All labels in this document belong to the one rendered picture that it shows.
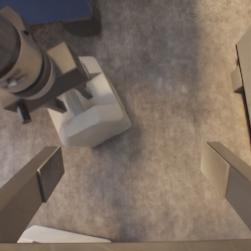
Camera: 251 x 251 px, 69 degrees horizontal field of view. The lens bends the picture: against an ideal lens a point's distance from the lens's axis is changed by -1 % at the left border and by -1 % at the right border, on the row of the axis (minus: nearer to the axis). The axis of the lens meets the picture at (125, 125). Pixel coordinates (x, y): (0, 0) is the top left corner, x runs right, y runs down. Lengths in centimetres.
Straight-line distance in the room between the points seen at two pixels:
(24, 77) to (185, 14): 60
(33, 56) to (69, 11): 33
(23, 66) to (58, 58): 7
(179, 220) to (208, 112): 33
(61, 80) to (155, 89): 38
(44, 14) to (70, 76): 32
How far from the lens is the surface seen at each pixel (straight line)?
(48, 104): 38
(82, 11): 56
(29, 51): 25
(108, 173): 61
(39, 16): 60
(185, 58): 66
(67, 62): 29
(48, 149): 16
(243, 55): 60
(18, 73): 25
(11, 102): 32
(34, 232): 64
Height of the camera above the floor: 59
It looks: 79 degrees down
